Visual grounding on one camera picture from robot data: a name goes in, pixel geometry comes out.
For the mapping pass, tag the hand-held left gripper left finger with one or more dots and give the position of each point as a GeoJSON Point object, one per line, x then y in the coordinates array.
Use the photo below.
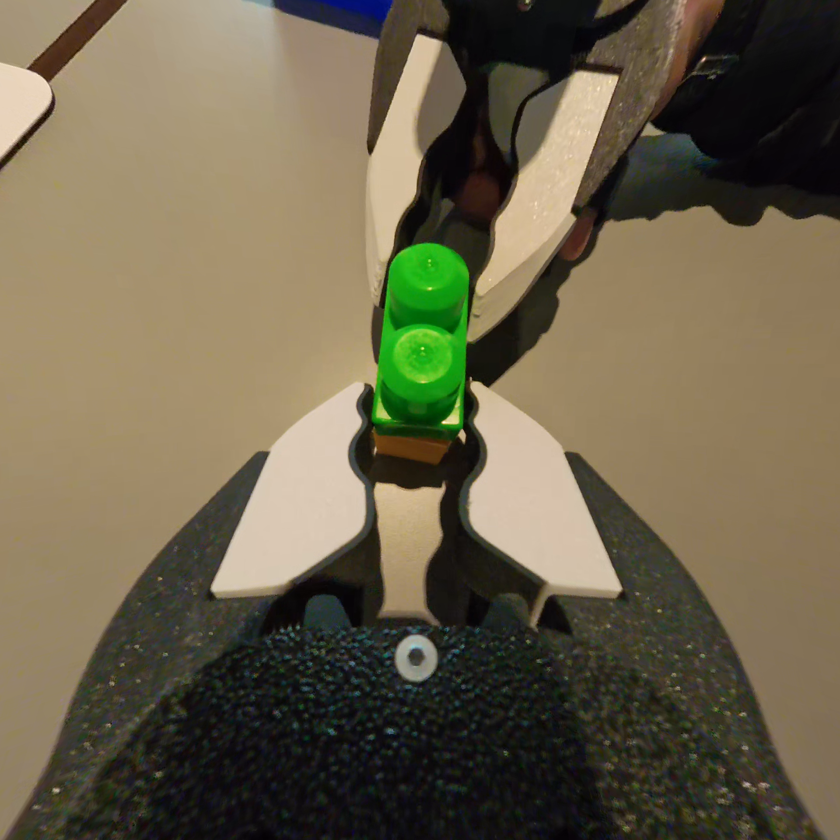
{"type": "Point", "coordinates": [302, 505]}

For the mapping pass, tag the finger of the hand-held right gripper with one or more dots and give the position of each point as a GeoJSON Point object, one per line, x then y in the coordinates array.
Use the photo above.
{"type": "Point", "coordinates": [544, 197]}
{"type": "Point", "coordinates": [400, 131]}

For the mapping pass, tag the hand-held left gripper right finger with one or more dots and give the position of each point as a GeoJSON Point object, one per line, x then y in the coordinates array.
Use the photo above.
{"type": "Point", "coordinates": [531, 505]}

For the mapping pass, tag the yellow building block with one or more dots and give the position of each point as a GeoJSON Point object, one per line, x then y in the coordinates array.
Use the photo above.
{"type": "Point", "coordinates": [410, 449]}

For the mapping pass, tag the blue plastic bin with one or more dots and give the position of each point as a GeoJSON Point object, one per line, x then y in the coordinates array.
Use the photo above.
{"type": "Point", "coordinates": [328, 5]}

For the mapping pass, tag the green building block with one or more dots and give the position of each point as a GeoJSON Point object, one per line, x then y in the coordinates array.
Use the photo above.
{"type": "Point", "coordinates": [420, 308]}

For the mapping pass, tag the person's right forearm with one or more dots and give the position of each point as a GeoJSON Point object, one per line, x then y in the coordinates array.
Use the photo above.
{"type": "Point", "coordinates": [774, 98]}

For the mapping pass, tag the person's right hand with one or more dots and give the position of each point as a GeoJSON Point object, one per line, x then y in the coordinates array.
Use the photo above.
{"type": "Point", "coordinates": [579, 236]}

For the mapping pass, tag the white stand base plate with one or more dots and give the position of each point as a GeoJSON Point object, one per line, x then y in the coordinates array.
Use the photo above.
{"type": "Point", "coordinates": [19, 105]}

